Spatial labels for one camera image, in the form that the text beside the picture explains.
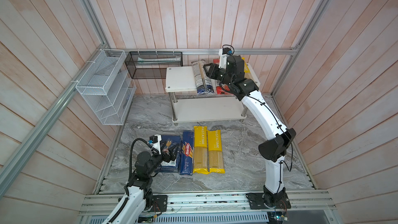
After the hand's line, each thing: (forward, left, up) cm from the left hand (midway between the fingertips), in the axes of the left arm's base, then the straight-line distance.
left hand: (173, 145), depth 81 cm
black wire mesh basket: (+53, +18, +13) cm, 58 cm away
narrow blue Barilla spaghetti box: (-8, -7, -8) cm, 13 cm away
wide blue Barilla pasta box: (-9, -1, -4) cm, 10 cm away
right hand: (+28, -16, +30) cm, 44 cm away
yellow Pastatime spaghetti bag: (+1, -15, -8) cm, 17 cm away
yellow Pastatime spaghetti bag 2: (-3, -23, -9) cm, 25 cm away
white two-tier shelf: (+34, -7, -8) cm, 36 cm away
